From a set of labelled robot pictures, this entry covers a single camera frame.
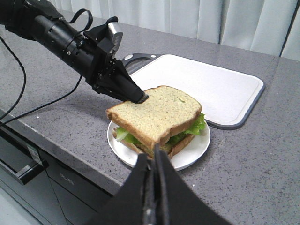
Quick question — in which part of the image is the black oven front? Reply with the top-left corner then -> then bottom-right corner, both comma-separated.
0,126 -> 112,225

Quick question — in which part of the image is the bread slice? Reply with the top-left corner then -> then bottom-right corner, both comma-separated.
106,86 -> 202,149
112,127 -> 195,159

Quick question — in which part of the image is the black cable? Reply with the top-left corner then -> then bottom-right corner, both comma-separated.
0,35 -> 83,125

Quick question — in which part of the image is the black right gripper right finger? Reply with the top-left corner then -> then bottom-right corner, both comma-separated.
154,144 -> 229,225

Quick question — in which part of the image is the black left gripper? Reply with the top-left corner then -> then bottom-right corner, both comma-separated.
79,23 -> 148,104

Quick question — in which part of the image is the white cutting board grey rim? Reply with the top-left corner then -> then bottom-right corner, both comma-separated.
122,53 -> 265,130

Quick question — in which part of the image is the white round plate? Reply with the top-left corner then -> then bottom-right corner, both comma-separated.
107,122 -> 210,171

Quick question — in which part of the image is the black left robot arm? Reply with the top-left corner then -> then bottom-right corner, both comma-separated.
0,0 -> 148,104

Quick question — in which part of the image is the green lettuce leaf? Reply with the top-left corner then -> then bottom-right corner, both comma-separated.
112,113 -> 205,145

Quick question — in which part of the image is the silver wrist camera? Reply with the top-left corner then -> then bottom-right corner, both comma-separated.
107,22 -> 123,55

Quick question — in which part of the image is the grey curtain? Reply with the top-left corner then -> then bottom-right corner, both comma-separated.
53,0 -> 300,60

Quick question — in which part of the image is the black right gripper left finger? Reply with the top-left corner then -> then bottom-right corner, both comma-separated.
87,154 -> 155,225

